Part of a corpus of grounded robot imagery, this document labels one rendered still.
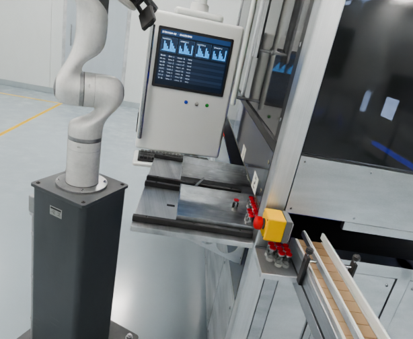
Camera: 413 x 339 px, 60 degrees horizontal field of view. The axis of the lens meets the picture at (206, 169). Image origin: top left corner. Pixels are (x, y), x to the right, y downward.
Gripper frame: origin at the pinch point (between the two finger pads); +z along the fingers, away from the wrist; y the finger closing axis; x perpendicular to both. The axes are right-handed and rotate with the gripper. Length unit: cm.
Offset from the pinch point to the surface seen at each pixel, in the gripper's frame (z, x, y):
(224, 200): 1, -38, -85
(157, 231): 15, -47, -51
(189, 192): -5, -48, -76
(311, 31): -12, 21, -46
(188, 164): -30, -57, -95
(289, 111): 0, 6, -54
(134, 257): -19, -146, -141
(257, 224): 24, -17, -60
